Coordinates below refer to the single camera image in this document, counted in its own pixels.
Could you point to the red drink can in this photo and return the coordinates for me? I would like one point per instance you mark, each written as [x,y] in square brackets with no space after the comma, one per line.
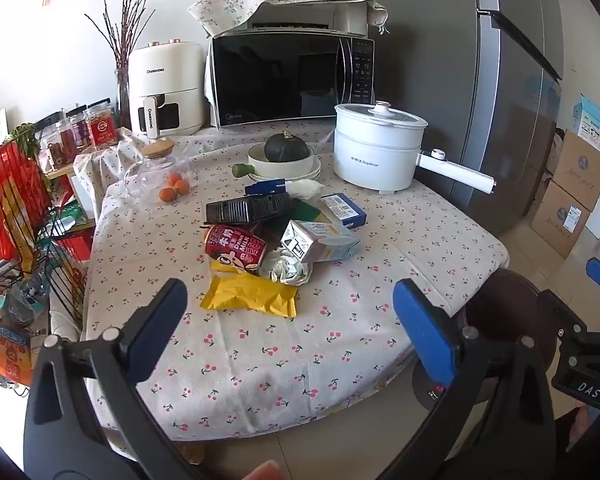
[232,249]

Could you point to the cherry print tablecloth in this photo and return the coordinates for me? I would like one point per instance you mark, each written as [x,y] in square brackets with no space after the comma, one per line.
[280,370]

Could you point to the green sponge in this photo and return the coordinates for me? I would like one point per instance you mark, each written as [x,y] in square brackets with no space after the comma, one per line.
[307,210]

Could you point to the dark brown round stool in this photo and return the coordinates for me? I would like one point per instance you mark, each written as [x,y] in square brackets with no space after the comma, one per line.
[505,300]

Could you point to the dry twig branches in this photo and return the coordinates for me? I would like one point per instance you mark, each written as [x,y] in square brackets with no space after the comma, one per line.
[125,25]

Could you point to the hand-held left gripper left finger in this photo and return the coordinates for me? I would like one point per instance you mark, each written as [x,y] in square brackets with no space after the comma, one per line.
[162,320]

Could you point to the small blue box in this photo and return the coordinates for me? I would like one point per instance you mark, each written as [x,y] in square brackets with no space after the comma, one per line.
[342,208]

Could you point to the grey refrigerator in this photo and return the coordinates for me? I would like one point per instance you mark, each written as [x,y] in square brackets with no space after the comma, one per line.
[445,85]

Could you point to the crumpled white tissue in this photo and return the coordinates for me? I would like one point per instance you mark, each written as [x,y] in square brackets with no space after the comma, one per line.
[304,189]

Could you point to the yellow snack wrapper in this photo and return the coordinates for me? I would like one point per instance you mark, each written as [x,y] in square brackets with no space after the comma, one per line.
[250,295]

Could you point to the black microwave oven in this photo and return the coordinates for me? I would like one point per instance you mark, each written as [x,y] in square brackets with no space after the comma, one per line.
[285,75]

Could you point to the glass vase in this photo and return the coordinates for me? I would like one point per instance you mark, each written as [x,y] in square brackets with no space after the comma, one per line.
[123,100]

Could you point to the person's left hand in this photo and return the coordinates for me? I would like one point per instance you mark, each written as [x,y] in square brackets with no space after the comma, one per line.
[262,472]

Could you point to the red packets in rack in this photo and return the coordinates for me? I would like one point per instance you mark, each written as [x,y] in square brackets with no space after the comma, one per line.
[17,200]

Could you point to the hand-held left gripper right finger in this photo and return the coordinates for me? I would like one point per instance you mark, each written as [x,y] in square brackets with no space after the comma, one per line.
[425,330]

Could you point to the blue plastic packet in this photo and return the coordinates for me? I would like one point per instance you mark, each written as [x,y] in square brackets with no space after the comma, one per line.
[265,187]

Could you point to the dark green squash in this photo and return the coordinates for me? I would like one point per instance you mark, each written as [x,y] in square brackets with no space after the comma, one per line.
[287,149]

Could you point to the white plate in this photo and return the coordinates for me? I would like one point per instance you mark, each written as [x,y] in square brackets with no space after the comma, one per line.
[310,176]
[316,165]

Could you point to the white paper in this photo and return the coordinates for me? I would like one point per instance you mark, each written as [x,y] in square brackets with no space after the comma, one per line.
[290,267]

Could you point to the green leafy vegetable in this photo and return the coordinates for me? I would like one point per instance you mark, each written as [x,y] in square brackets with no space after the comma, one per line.
[25,137]

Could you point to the white electric cooking pot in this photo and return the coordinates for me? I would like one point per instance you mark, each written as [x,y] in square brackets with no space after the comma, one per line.
[375,150]

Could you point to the small orange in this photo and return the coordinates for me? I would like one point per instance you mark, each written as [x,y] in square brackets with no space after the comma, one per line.
[172,178]
[167,194]
[182,187]

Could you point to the cream air fryer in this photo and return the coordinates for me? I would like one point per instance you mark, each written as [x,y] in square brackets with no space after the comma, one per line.
[167,85]

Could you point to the black plastic tray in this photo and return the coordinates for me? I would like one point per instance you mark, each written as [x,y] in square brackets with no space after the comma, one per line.
[247,208]

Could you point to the glass jar with wooden lid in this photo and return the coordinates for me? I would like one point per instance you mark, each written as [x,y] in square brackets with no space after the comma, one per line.
[150,170]

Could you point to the pale blue milk carton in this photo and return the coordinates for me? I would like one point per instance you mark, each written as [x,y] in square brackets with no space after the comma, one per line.
[325,242]

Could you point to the blue and white paper box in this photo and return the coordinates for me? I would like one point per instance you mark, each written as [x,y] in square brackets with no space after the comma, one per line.
[597,120]

